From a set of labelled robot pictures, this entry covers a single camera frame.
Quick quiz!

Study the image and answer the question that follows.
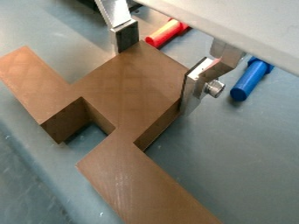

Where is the brown T-shaped block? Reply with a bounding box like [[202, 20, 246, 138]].
[[0, 42, 221, 224]]

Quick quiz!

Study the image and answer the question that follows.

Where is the blue peg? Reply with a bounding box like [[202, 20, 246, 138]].
[[230, 57, 275, 102]]

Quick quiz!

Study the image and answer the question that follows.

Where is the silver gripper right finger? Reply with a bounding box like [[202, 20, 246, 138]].
[[179, 39, 246, 115]]

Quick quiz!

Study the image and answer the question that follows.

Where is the red peg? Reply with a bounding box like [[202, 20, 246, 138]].
[[144, 18, 189, 48]]

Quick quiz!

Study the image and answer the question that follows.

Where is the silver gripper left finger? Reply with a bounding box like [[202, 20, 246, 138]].
[[95, 0, 139, 53]]

